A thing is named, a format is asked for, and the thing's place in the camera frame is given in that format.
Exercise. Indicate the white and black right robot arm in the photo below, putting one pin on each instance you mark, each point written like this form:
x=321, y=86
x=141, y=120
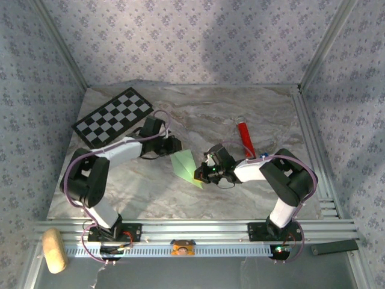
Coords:
x=249, y=173

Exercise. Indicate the aluminium frame post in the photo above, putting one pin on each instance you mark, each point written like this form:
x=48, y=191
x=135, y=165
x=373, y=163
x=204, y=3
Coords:
x=62, y=45
x=326, y=45

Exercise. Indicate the aluminium side rail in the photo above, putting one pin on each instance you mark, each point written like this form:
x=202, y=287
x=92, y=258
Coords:
x=305, y=120

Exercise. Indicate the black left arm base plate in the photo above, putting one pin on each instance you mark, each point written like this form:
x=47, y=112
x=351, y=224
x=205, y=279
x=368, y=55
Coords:
x=135, y=231

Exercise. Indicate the orange cartoon figure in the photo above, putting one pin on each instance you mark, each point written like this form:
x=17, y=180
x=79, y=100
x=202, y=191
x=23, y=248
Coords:
x=182, y=249

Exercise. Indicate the tan cork block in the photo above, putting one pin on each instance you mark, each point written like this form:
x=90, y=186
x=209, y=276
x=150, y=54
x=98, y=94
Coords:
x=54, y=250

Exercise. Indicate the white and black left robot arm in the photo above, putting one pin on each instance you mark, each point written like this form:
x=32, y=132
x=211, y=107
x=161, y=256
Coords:
x=120, y=152

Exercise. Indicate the black and white checkerboard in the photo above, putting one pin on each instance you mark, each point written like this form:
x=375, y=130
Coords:
x=114, y=117

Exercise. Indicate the long aluminium mounting rail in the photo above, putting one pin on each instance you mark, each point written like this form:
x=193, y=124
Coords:
x=195, y=230

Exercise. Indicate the red glitter tube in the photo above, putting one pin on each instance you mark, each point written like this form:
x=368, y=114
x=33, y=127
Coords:
x=244, y=135

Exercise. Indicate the flat black bar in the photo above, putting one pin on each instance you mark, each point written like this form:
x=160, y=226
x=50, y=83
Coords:
x=334, y=247

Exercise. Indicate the light green paper sheet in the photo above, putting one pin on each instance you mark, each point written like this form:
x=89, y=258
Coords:
x=183, y=164

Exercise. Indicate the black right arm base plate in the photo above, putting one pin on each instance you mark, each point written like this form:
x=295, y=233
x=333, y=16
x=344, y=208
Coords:
x=255, y=231

